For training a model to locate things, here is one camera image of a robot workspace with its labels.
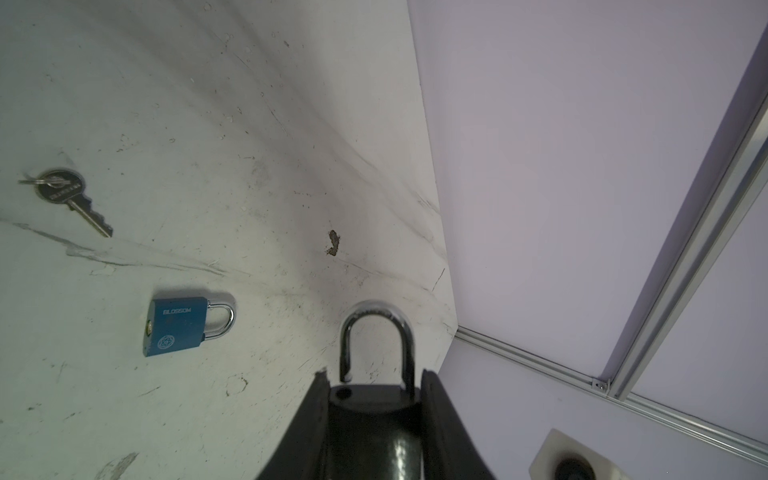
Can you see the blue padlock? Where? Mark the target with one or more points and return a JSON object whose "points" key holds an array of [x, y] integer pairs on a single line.
{"points": [[182, 323]]}

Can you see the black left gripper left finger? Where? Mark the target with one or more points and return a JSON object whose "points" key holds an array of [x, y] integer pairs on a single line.
{"points": [[301, 454]]}

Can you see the silver key with ring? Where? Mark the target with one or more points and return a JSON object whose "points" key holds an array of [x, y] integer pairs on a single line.
{"points": [[62, 186]]}

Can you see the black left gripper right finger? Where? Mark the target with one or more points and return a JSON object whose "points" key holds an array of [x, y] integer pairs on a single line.
{"points": [[448, 451]]}

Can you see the black padlock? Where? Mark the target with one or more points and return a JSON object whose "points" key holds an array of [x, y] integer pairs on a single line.
{"points": [[374, 430]]}

